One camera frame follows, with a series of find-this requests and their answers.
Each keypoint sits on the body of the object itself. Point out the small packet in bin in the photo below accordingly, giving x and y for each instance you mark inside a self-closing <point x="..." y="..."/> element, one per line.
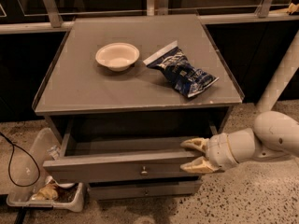
<point x="54" y="152"/>

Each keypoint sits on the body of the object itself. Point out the blue chip bag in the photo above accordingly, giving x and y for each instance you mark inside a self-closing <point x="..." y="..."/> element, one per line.
<point x="176" y="68"/>

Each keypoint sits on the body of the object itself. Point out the yellow object on rail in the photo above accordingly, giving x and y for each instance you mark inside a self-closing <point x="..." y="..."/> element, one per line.
<point x="292" y="8"/>

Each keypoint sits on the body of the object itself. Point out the metal rail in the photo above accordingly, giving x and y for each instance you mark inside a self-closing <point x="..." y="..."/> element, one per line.
<point x="45" y="27"/>

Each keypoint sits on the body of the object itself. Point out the grey drawer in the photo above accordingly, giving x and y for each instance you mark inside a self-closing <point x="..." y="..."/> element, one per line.
<point x="146" y="189"/>
<point x="103" y="151"/>

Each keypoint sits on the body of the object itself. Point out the grey drawer cabinet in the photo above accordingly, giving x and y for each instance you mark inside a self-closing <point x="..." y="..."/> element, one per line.
<point x="76" y="85"/>

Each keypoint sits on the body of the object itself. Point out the left metal bracket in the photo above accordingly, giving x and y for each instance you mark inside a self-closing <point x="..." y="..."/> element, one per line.
<point x="53" y="13"/>

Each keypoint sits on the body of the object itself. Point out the white bowl in bin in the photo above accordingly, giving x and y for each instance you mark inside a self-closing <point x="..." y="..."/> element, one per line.
<point x="50" y="180"/>

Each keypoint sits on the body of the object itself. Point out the white paper bowl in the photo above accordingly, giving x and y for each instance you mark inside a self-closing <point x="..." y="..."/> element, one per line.
<point x="117" y="56"/>

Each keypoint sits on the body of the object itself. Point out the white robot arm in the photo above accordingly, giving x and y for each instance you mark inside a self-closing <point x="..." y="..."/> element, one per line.
<point x="272" y="136"/>

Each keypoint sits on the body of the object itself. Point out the right metal bracket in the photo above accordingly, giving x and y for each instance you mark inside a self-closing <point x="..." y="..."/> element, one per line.
<point x="263" y="9"/>

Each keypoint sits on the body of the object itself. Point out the metal bracket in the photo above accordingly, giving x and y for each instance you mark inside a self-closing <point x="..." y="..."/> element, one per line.
<point x="263" y="9"/>
<point x="53" y="13"/>

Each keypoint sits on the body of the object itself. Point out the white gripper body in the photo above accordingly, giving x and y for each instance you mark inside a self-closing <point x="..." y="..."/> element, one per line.
<point x="220" y="150"/>

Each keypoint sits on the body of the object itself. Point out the grey bottom drawer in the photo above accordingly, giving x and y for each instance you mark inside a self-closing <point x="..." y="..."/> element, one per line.
<point x="146" y="189"/>

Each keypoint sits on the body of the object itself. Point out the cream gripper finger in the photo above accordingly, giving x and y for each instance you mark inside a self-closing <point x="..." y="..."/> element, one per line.
<point x="196" y="144"/>
<point x="199" y="166"/>

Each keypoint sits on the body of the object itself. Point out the grey top drawer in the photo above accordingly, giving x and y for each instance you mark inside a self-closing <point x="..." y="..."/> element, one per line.
<point x="103" y="151"/>

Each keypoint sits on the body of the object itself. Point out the clear plastic bin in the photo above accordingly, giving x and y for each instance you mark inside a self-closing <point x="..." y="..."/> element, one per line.
<point x="29" y="177"/>

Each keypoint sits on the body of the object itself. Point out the yellow crumpled wrapper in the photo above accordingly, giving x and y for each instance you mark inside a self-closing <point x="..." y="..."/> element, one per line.
<point x="49" y="192"/>

